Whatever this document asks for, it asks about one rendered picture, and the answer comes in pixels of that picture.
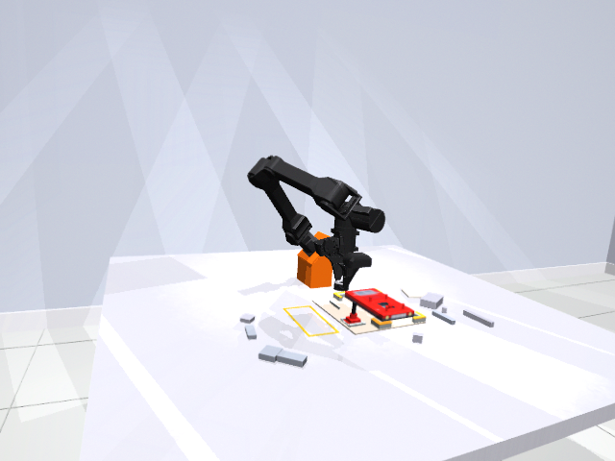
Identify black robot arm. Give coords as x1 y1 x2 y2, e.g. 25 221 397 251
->
247 155 385 257

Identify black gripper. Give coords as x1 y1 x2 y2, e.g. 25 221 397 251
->
325 226 372 288

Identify white wheel with black tyre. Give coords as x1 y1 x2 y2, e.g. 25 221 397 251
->
333 280 349 292

